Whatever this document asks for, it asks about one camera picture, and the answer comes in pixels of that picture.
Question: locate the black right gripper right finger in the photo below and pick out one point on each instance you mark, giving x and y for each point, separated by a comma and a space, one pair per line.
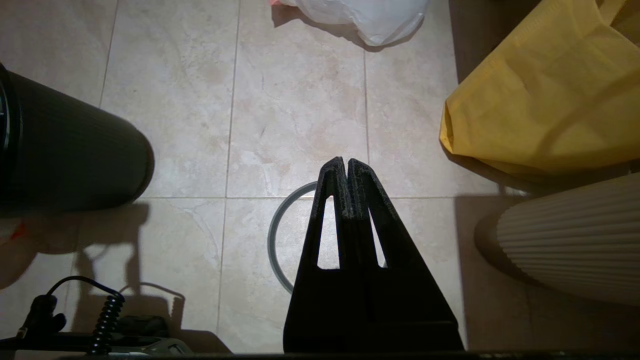
410, 300

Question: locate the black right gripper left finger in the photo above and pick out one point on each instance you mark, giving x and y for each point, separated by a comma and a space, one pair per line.
325, 300

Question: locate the black round trash bin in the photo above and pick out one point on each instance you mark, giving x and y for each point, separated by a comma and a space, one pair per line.
75, 150

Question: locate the white red-printed plastic bag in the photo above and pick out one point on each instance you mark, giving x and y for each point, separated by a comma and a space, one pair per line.
10, 235

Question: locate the yellow fabric bag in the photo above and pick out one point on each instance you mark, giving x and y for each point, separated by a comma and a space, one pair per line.
540, 95

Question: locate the ribbed cream vase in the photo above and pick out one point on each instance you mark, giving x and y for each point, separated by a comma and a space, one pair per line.
575, 245

